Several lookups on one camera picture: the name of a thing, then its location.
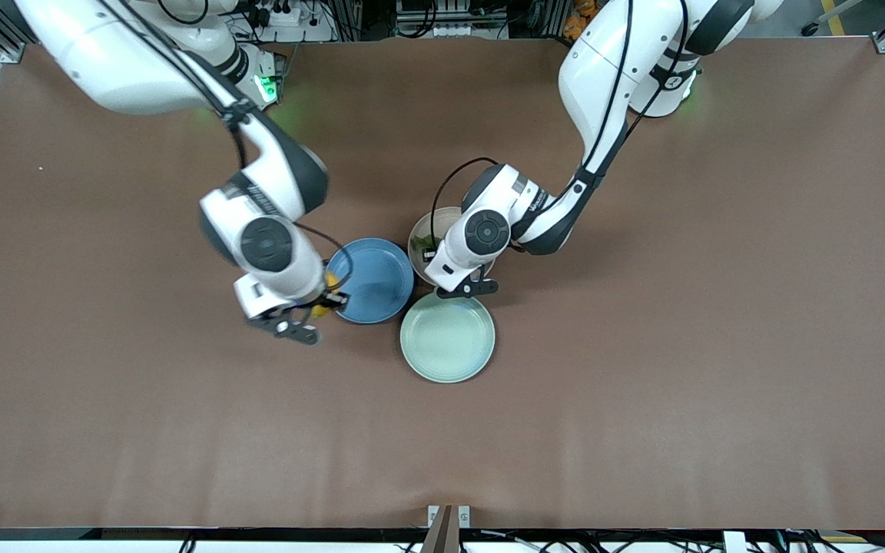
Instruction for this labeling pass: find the brown wooden post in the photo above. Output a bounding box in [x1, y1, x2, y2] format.
[420, 505, 461, 553]

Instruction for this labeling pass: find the yellow lemon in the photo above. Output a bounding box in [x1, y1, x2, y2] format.
[310, 269, 340, 320]

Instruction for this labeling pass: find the white power strip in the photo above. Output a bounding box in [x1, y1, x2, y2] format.
[247, 0, 307, 28]

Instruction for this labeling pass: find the blue round plate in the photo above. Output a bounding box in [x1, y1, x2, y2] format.
[325, 237, 416, 325]

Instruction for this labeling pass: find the small metal edge bracket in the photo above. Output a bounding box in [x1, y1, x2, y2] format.
[426, 505, 472, 530]

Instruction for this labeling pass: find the beige round plate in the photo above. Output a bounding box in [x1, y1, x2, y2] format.
[408, 206, 465, 287]

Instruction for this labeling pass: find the orange snack bag pile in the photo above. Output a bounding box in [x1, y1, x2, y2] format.
[563, 0, 605, 41]

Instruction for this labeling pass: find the mint green round plate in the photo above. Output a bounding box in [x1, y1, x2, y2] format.
[399, 290, 496, 384]

